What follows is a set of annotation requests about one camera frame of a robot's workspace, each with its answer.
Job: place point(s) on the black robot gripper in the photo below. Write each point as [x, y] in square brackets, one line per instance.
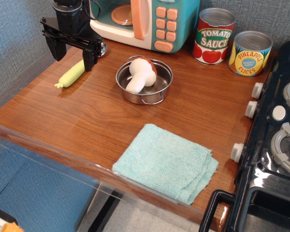
[71, 26]

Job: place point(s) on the white brown plush mushroom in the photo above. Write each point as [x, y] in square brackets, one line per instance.
[144, 74]

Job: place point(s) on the small steel pan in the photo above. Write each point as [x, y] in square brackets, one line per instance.
[149, 95]

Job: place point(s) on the orange microwave plate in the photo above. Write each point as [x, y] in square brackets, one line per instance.
[122, 15]

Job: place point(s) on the teal toy microwave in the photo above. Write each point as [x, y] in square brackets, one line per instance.
[158, 25]

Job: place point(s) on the tomato sauce can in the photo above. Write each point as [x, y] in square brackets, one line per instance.
[214, 31]

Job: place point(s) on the light blue folded cloth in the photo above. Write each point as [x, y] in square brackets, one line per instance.
[167, 163]

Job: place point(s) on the pineapple slices can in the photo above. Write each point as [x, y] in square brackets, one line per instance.
[250, 52]

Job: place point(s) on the white stove knob middle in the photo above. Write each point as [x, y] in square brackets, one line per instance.
[250, 109]

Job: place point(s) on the white stove knob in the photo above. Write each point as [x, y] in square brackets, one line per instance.
[237, 152]
[250, 109]
[256, 92]

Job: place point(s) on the orange fuzzy object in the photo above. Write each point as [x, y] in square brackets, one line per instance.
[11, 227]

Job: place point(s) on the white stove knob upper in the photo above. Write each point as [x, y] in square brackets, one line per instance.
[256, 92]

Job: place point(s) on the white stove knob lower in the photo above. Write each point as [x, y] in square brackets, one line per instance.
[237, 152]

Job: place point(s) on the black toy stove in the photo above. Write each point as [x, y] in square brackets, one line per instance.
[261, 200]

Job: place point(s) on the yellow-handled metal spoon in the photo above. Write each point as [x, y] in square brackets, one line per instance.
[71, 75]

